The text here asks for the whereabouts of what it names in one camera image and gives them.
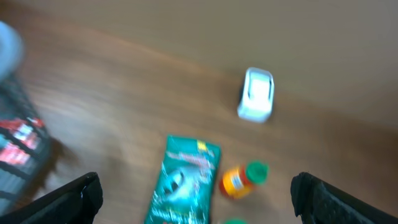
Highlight white barcode scanner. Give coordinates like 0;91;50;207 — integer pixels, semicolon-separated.
237;67;275;123

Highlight grey plastic mesh basket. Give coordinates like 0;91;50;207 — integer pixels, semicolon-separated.
0;20;52;215

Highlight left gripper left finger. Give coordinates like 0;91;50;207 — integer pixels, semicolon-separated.
1;172;103;224

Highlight green 3M gloves packet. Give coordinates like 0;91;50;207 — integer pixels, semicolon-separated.
144;135;221;224

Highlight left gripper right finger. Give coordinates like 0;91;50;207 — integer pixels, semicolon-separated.
290;172;397;224

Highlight green lid jar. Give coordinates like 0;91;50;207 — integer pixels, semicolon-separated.
221;218;248;224

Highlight red bottle green cap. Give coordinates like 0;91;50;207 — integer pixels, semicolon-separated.
218;161;269;199

